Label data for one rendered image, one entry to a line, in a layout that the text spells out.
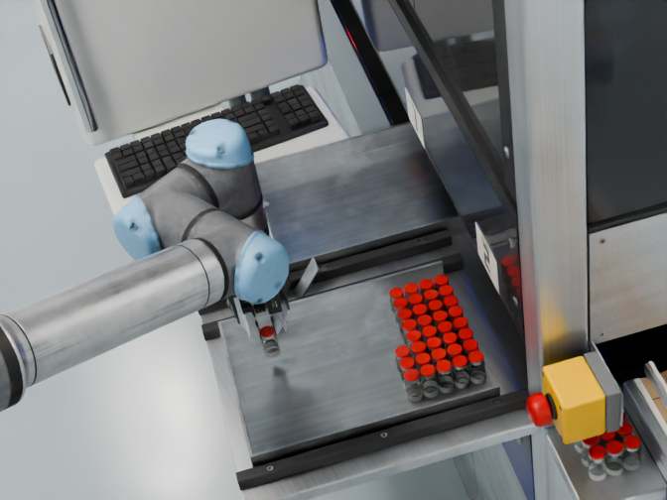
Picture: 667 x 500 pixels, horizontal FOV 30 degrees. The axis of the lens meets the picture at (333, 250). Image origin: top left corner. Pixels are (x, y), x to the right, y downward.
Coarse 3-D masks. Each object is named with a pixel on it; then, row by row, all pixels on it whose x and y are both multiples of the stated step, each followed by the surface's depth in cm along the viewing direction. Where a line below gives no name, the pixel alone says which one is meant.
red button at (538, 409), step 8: (528, 400) 150; (536, 400) 149; (544, 400) 148; (528, 408) 150; (536, 408) 148; (544, 408) 148; (536, 416) 148; (544, 416) 148; (536, 424) 149; (544, 424) 149
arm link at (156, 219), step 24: (192, 168) 147; (144, 192) 145; (168, 192) 144; (192, 192) 145; (120, 216) 143; (144, 216) 142; (168, 216) 142; (192, 216) 140; (120, 240) 146; (144, 240) 142; (168, 240) 142
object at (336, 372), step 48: (384, 288) 184; (240, 336) 182; (288, 336) 181; (336, 336) 179; (384, 336) 178; (240, 384) 175; (288, 384) 174; (336, 384) 173; (384, 384) 172; (480, 384) 169; (288, 432) 168; (336, 432) 162
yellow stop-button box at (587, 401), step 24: (576, 360) 150; (600, 360) 150; (552, 384) 148; (576, 384) 147; (600, 384) 147; (552, 408) 149; (576, 408) 146; (600, 408) 147; (576, 432) 149; (600, 432) 150
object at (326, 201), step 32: (288, 160) 207; (320, 160) 209; (352, 160) 209; (384, 160) 208; (416, 160) 206; (288, 192) 205; (320, 192) 204; (352, 192) 203; (384, 192) 201; (416, 192) 200; (288, 224) 199; (320, 224) 198; (352, 224) 197; (384, 224) 196; (416, 224) 195; (448, 224) 190; (320, 256) 188
